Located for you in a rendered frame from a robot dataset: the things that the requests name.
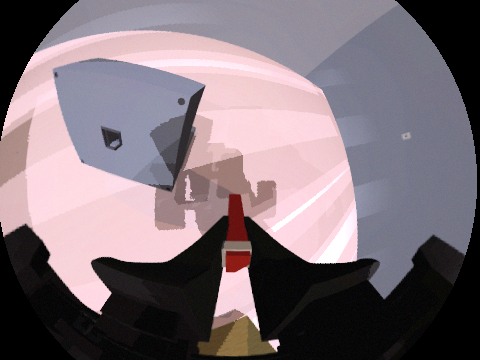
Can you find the dark red peg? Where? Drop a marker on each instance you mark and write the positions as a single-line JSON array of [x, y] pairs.
[[237, 250]]

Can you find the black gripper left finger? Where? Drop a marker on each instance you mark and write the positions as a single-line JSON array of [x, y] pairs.
[[187, 284]]

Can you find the grey sloped panel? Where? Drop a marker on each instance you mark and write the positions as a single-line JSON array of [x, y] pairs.
[[128, 119]]

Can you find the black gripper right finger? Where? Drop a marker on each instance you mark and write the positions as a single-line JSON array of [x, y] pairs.
[[283, 284]]

